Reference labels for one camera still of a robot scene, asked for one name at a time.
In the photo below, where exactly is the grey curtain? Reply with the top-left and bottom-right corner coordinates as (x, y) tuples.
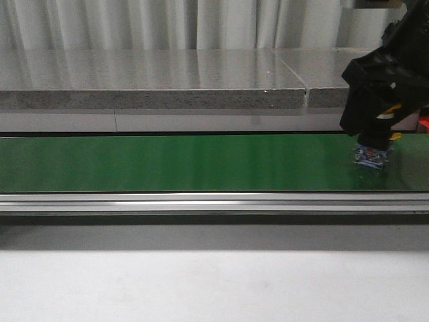
(1, 1), (405, 50)

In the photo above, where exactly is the green conveyor belt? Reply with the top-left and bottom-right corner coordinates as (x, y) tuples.
(1, 133), (428, 193)

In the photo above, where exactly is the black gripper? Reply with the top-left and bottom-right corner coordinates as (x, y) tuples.
(340, 1), (428, 136)

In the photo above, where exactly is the red plastic tray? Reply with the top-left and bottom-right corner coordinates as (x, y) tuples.
(417, 115), (429, 134)

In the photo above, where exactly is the aluminium conveyor side rail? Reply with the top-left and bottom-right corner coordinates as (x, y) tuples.
(1, 192), (428, 213)

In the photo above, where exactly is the grey stone slab shelf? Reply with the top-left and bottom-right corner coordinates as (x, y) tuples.
(1, 48), (366, 111)

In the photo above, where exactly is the yellow mushroom push button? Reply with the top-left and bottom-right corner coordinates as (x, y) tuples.
(352, 103), (404, 170)

